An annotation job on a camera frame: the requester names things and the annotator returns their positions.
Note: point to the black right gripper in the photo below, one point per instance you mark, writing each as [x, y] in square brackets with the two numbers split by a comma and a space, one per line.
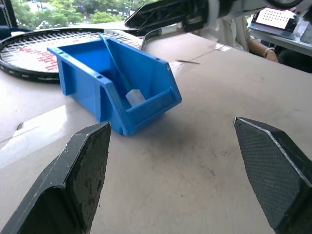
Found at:
[195, 14]

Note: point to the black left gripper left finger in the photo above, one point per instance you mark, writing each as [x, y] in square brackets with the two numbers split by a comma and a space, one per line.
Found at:
[61, 180]

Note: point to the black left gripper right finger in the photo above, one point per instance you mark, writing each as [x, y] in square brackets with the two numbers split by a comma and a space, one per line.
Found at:
[273, 170]

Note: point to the white coupler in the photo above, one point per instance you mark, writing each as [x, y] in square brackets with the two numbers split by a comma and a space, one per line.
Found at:
[135, 98]

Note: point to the blue plastic storage bin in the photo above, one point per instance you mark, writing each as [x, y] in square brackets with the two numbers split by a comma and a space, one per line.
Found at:
[80, 73]

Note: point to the blue toothbrush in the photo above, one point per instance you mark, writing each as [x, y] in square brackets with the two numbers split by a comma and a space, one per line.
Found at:
[117, 65]

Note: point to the seated person in white shirt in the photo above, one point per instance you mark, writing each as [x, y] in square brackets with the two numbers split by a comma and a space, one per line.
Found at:
[234, 34]

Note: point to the white desk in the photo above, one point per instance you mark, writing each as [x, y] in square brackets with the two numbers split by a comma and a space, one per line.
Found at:
[280, 39]

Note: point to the black badminton racket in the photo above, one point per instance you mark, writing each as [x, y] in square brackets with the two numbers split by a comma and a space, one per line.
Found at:
[26, 54]

